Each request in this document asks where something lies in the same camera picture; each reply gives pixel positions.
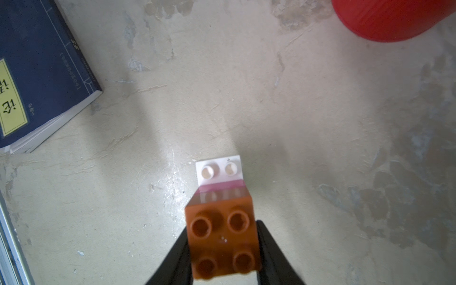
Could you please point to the red pencil cup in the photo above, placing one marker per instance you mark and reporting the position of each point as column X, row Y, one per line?
column 392, row 20

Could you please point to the dark blue notebook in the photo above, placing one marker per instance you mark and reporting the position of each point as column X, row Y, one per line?
column 45, row 79

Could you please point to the brown lego brick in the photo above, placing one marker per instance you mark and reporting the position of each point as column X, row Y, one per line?
column 222, row 233

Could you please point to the pink lego brick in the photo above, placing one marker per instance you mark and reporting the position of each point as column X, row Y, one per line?
column 221, row 187

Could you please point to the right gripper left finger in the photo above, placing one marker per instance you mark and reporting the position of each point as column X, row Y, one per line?
column 176, row 267

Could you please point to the white lego brick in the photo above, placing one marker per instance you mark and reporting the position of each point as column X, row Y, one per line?
column 214, row 171

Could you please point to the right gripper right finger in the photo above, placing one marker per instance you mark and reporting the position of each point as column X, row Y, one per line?
column 276, row 270

